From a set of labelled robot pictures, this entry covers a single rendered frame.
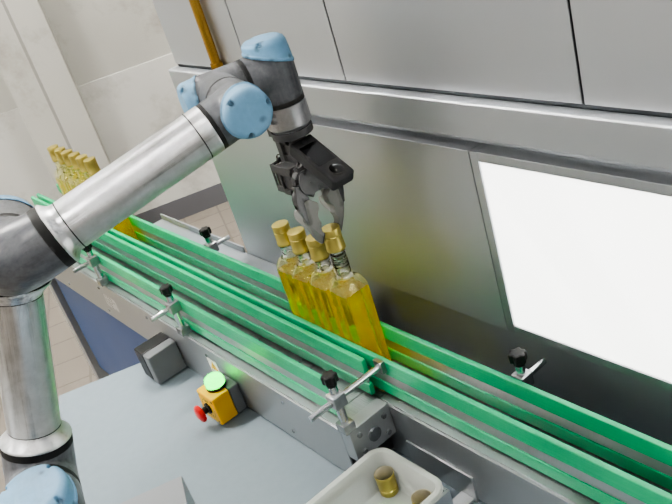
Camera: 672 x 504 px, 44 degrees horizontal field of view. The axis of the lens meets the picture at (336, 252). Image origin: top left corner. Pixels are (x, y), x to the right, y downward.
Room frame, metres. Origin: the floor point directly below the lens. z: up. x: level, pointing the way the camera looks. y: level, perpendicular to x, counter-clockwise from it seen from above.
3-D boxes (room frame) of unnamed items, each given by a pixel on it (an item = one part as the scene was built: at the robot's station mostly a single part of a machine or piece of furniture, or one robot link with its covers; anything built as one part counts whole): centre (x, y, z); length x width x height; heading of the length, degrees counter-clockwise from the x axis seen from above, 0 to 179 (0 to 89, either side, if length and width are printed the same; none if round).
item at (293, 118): (1.35, 0.01, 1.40); 0.08 x 0.08 x 0.05
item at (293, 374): (1.95, 0.53, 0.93); 1.75 x 0.01 x 0.08; 31
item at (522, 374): (1.08, -0.24, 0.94); 0.07 x 0.04 x 0.13; 121
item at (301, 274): (1.43, 0.06, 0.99); 0.06 x 0.06 x 0.21; 32
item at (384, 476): (1.12, 0.04, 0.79); 0.04 x 0.04 x 0.04
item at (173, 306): (1.67, 0.41, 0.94); 0.07 x 0.04 x 0.13; 121
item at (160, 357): (1.75, 0.48, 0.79); 0.08 x 0.08 x 0.08; 31
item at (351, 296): (1.33, 0.00, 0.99); 0.06 x 0.06 x 0.21; 31
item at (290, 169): (1.35, 0.01, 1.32); 0.09 x 0.08 x 0.12; 31
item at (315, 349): (1.99, 0.47, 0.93); 1.75 x 0.01 x 0.08; 31
